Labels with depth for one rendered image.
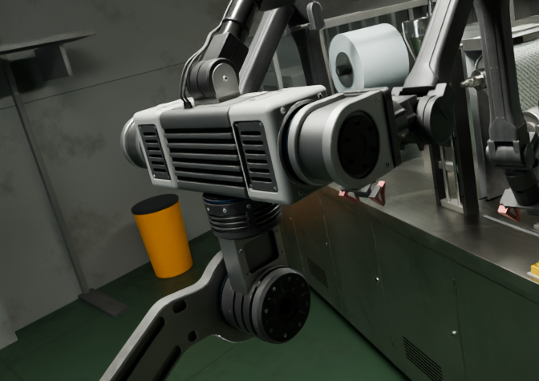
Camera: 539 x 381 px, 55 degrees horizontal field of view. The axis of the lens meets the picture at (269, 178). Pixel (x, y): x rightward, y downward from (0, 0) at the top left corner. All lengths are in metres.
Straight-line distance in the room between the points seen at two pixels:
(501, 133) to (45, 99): 3.38
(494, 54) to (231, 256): 0.65
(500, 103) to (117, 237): 3.56
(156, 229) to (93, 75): 1.26
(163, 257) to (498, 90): 3.20
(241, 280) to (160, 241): 3.02
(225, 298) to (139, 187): 3.42
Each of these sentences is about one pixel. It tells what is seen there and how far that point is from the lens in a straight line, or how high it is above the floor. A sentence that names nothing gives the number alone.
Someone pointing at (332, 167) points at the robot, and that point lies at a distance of 0.68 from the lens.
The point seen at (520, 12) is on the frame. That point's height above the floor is 1.48.
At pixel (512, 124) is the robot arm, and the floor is 1.33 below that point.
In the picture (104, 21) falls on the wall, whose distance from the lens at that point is 4.33.
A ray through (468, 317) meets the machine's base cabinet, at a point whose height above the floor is 0.63.
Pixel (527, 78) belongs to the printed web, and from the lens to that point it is 1.77.
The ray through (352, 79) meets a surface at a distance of 2.32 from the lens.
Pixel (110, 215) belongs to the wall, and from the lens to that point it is 4.29.
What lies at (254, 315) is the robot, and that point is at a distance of 0.95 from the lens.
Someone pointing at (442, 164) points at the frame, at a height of 1.06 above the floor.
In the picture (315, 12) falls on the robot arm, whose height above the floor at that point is 1.64.
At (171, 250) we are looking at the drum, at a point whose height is 0.21.
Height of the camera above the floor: 1.63
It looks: 16 degrees down
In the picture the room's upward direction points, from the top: 13 degrees counter-clockwise
